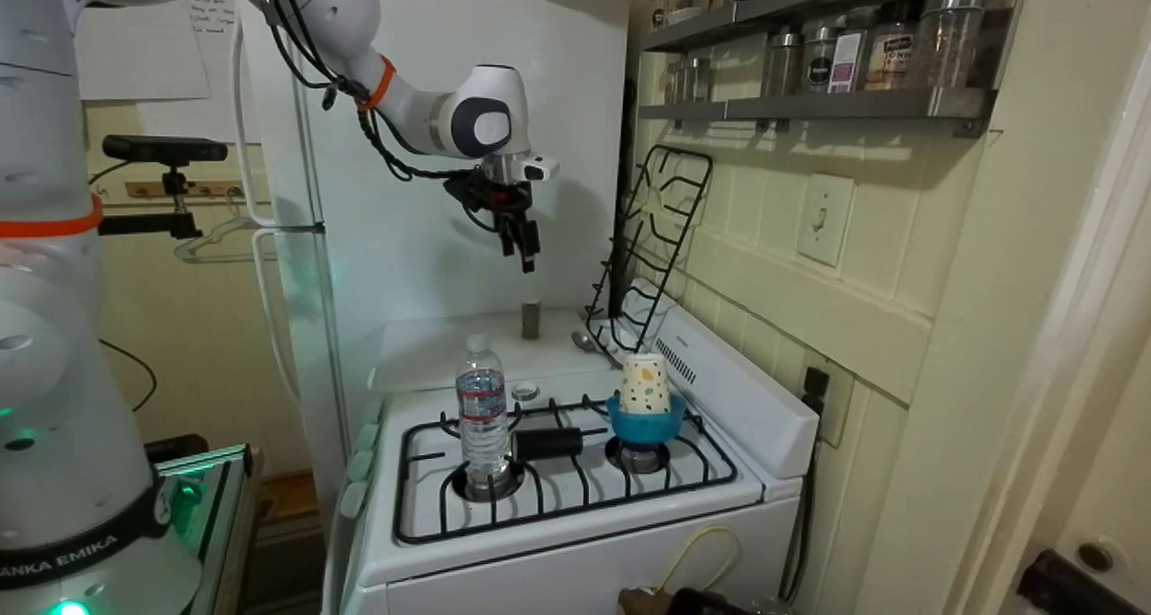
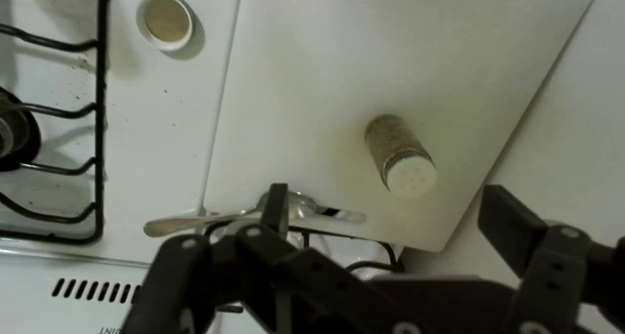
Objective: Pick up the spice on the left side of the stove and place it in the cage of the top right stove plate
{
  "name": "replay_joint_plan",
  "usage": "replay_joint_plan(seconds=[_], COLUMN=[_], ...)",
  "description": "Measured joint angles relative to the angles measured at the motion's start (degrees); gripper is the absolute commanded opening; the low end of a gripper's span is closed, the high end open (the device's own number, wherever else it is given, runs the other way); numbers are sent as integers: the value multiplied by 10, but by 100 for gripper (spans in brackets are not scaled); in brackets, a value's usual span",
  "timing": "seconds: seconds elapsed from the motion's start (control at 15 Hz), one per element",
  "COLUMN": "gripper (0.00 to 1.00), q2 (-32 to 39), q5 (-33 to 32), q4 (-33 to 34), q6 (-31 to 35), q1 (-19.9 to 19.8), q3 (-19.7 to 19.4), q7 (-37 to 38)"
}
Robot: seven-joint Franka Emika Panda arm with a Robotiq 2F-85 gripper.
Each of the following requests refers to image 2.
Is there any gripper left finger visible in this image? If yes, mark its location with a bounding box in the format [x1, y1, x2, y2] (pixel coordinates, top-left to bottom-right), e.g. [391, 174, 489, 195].
[120, 183, 421, 334]

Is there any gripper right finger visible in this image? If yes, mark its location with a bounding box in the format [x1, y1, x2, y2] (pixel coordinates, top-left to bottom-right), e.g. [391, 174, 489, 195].
[477, 184, 625, 334]

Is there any white gas stove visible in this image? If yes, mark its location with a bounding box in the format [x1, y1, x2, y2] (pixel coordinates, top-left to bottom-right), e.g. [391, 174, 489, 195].
[0, 0, 406, 334]

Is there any black stove grate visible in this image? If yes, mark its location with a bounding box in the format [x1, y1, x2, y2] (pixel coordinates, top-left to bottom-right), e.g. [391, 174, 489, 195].
[0, 0, 110, 245]

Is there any spice shaker with white cap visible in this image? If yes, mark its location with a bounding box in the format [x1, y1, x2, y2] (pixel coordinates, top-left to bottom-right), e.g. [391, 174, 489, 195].
[364, 114, 438, 200]

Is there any stove burner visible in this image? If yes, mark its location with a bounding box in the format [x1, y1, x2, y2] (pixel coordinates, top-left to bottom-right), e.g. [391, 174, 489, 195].
[0, 87, 42, 172]

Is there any metal spoon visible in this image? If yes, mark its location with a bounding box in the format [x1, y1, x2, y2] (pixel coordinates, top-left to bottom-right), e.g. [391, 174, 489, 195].
[144, 191, 368, 238]

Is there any round white-rimmed jar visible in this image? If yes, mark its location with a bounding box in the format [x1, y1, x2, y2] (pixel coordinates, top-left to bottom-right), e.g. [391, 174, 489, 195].
[136, 0, 195, 52]

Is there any white cutting board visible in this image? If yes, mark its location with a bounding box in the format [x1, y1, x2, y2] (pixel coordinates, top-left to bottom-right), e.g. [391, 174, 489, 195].
[202, 0, 605, 253]

